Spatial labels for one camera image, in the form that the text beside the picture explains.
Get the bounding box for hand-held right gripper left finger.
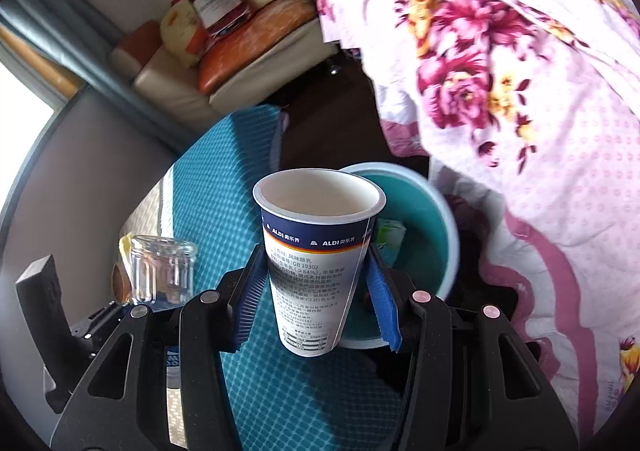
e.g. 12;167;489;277
50;243;271;451

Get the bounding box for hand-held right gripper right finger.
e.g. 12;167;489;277
364;243;583;451

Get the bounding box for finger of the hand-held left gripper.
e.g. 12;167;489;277
95;300;132;328

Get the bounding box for clear glass jar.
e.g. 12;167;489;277
130;235;198;307

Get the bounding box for white paper cup blue band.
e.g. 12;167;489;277
252;170;387;358

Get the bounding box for teal trash bin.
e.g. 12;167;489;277
340;162;461;351

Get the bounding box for teal checked mat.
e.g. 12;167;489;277
120;108;406;451

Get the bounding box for pink floral blanket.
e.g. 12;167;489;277
316;0;640;437

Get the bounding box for cream leather sofa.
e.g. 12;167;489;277
110;1;346;132

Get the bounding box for grey-blue curtain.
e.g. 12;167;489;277
0;0;201;157

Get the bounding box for orange seat cushion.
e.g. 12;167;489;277
197;0;318;94

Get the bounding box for yellow plush pillow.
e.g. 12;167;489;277
160;0;211;69

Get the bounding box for red gift bag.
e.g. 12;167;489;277
187;0;251;37

